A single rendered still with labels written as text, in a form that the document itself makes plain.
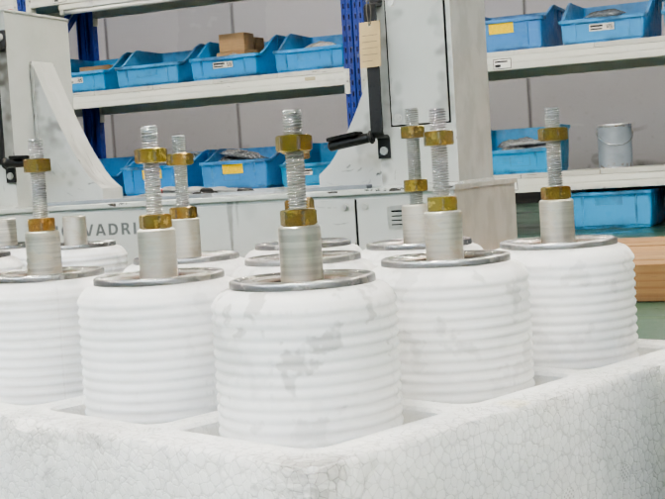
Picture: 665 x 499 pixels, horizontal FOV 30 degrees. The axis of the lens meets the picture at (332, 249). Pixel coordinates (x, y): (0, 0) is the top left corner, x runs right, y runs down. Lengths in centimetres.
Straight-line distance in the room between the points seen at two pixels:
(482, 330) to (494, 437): 7
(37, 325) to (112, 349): 10
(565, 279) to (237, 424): 25
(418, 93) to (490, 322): 224
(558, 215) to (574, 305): 7
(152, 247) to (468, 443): 22
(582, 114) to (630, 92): 38
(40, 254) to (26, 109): 271
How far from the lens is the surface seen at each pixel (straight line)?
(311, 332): 60
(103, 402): 71
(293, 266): 63
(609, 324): 79
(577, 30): 549
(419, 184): 88
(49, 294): 78
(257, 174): 597
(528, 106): 932
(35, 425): 73
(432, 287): 68
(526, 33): 553
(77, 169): 346
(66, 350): 78
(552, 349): 78
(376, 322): 61
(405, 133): 89
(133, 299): 69
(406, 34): 293
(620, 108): 918
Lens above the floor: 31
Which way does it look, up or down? 4 degrees down
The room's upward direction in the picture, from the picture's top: 4 degrees counter-clockwise
